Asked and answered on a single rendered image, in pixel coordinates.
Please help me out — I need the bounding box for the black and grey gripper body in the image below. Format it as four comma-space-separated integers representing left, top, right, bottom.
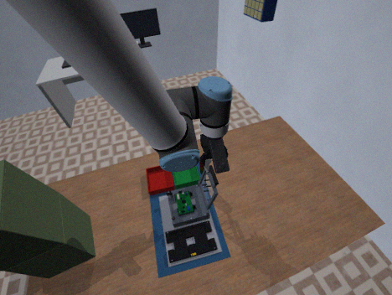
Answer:
200, 134, 222, 159

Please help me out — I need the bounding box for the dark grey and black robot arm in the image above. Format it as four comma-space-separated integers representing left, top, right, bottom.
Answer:
6, 0, 233, 172

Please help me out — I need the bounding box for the red bin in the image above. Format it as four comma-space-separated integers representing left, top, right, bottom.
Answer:
146, 166, 175, 195

